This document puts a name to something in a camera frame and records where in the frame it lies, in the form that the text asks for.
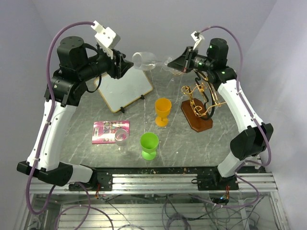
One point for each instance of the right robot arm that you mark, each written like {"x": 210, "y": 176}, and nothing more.
{"x": 254, "y": 135}

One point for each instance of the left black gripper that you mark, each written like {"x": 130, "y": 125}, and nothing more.
{"x": 118, "y": 71}

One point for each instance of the pink booklet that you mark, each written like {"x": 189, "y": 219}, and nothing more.
{"x": 104, "y": 131}

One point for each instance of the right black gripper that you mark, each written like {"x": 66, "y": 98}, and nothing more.
{"x": 183, "y": 63}

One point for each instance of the green plastic goblet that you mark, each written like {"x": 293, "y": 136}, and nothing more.
{"x": 149, "y": 142}

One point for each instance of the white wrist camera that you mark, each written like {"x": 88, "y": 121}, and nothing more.
{"x": 198, "y": 39}
{"x": 105, "y": 36}

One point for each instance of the gold wine glass rack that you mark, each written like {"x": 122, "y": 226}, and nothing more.
{"x": 202, "y": 101}

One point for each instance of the aluminium mounting rail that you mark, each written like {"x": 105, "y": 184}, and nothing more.
{"x": 158, "y": 180}

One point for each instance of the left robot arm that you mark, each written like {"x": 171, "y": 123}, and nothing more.
{"x": 79, "y": 62}

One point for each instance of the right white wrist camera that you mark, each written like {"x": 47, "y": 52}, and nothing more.
{"x": 198, "y": 39}

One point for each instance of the yellow framed whiteboard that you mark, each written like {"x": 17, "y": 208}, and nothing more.
{"x": 120, "y": 93}

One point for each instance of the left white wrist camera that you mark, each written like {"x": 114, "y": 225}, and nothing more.
{"x": 105, "y": 36}

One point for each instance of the clear tall wine glass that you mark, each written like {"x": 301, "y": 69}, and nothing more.
{"x": 174, "y": 74}

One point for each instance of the clear front wine glass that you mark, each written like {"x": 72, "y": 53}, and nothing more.
{"x": 122, "y": 140}

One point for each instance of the orange plastic goblet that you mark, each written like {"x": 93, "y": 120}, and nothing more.
{"x": 162, "y": 109}

